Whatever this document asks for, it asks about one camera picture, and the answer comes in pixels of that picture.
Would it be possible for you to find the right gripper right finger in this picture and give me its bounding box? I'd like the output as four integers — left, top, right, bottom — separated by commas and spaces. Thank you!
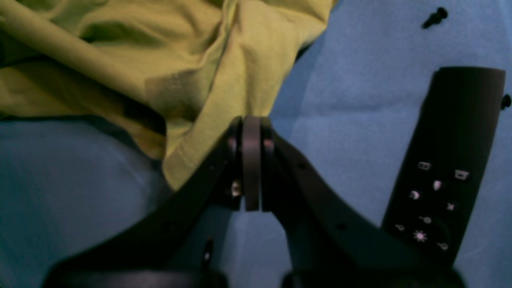
252, 116, 465, 288

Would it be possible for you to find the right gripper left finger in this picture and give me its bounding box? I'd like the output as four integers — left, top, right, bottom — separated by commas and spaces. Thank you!
42, 116, 243, 288

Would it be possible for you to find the green t-shirt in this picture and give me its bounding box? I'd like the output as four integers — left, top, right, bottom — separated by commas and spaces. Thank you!
1, 0, 338, 190

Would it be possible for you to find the black remote control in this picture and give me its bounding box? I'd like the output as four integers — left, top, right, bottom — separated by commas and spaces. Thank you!
382, 67, 506, 267

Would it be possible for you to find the blue tablecloth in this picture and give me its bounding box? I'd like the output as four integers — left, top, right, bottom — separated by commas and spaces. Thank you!
1, 0, 511, 288

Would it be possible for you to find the small black screw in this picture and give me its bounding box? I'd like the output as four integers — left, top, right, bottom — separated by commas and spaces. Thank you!
421, 7, 448, 29

